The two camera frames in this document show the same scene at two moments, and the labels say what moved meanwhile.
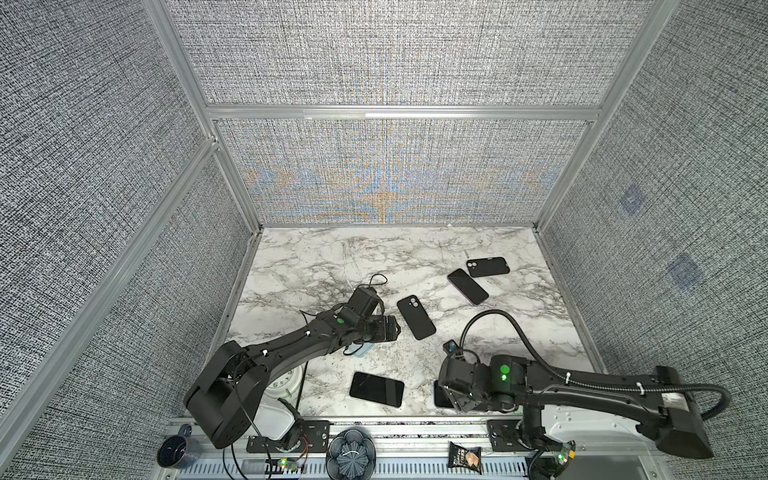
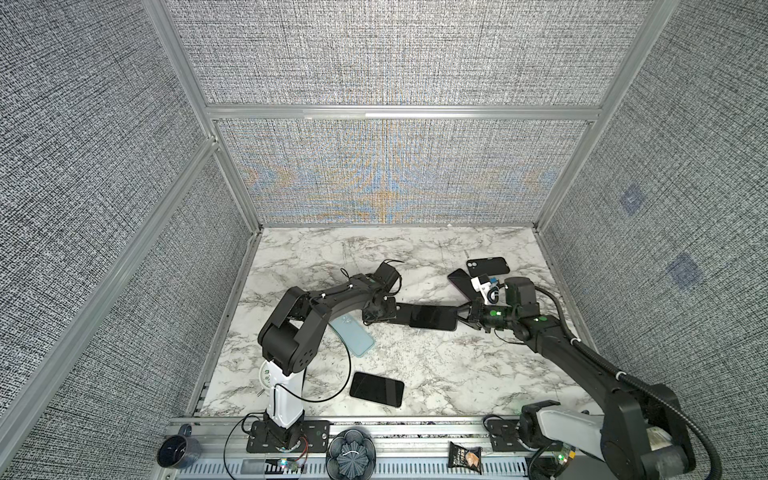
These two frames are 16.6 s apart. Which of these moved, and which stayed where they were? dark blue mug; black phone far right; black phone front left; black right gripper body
Moved: black right gripper body
Stayed: black phone far right; black phone front left; dark blue mug
